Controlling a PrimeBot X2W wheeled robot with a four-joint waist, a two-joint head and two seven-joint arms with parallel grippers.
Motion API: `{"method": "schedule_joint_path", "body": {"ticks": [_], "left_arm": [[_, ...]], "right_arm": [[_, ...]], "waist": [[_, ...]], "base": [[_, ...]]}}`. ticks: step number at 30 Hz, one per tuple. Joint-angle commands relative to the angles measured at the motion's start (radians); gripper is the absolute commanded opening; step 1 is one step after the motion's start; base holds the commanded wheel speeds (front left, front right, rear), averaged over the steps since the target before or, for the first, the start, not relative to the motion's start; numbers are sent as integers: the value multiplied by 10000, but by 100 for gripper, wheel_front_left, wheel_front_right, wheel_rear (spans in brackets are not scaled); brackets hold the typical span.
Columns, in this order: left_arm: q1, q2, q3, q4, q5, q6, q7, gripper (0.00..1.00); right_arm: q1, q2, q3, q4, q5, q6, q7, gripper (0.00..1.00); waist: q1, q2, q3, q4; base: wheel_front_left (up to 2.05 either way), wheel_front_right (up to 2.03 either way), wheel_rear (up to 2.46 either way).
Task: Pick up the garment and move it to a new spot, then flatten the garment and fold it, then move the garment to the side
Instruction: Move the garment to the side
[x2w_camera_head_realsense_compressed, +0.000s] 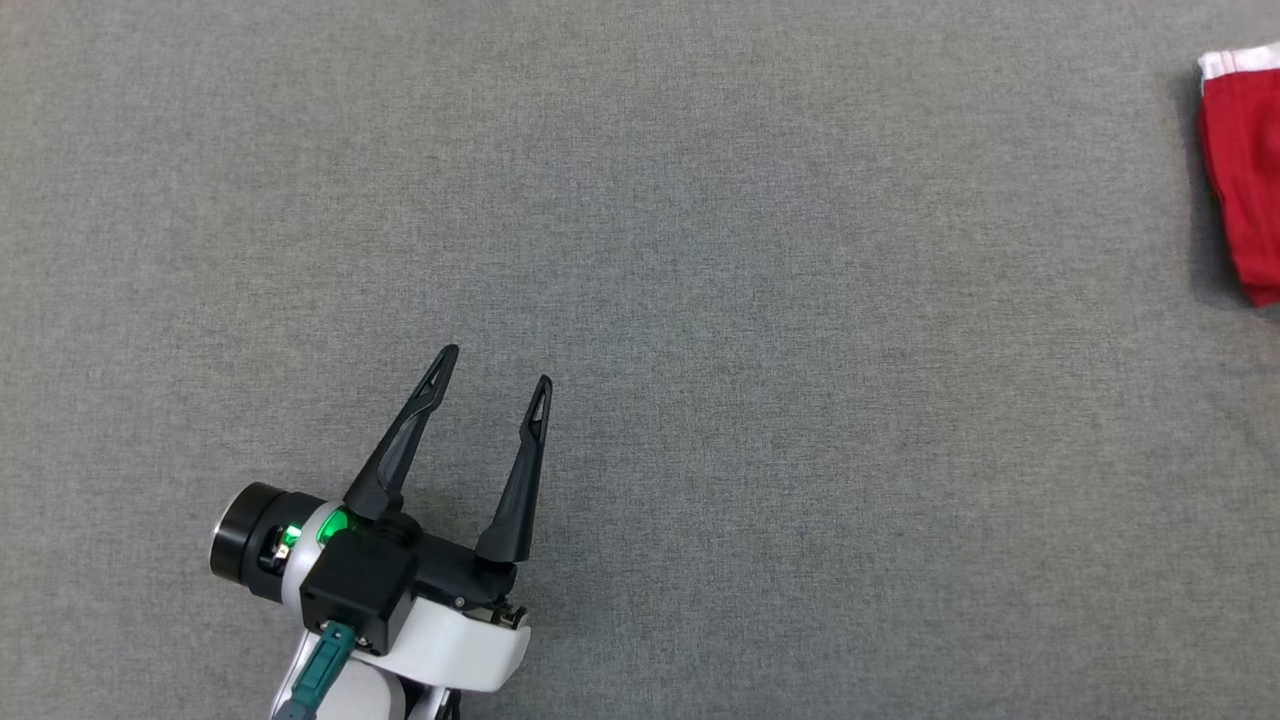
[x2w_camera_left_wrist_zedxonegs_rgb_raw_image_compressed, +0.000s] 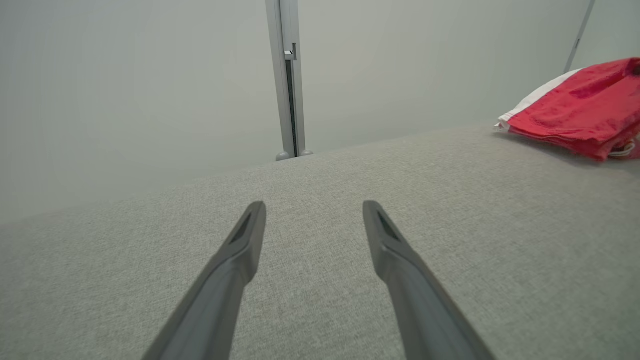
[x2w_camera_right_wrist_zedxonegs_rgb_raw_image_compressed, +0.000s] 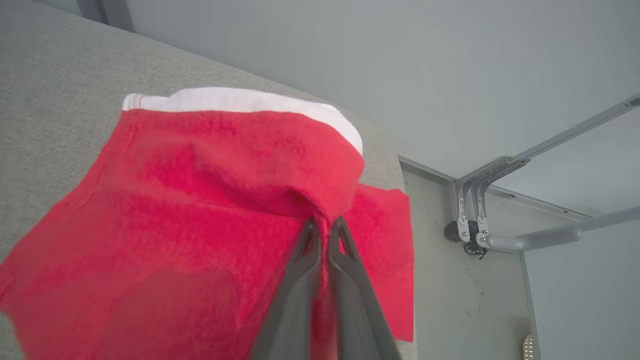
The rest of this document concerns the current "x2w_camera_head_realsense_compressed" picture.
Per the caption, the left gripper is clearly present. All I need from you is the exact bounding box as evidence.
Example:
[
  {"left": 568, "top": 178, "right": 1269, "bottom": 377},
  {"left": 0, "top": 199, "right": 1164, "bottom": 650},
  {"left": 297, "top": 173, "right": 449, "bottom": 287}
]
[{"left": 209, "top": 344, "right": 554, "bottom": 693}]

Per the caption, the red and white garment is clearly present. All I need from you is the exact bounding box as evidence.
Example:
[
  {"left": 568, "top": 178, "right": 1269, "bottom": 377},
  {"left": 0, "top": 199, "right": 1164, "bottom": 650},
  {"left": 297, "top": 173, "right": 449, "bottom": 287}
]
[{"left": 1197, "top": 42, "right": 1280, "bottom": 309}]

